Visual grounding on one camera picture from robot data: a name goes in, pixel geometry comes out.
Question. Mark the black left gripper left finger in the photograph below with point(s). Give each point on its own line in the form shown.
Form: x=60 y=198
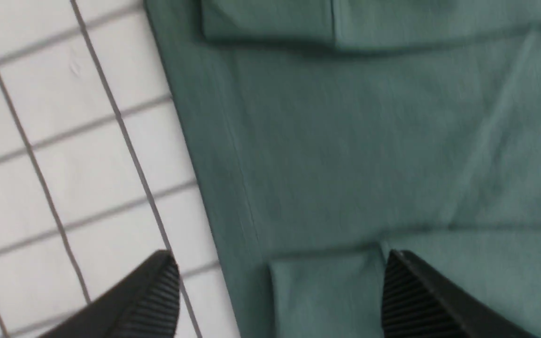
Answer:
x=144 y=304

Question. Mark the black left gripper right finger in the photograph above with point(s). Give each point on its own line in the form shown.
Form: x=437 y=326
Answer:
x=418 y=301

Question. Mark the green long-sleeve shirt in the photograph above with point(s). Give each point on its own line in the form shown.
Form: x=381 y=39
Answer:
x=326 y=133

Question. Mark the white grid-pattern tablecloth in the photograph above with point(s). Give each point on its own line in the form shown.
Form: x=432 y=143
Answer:
x=94 y=171

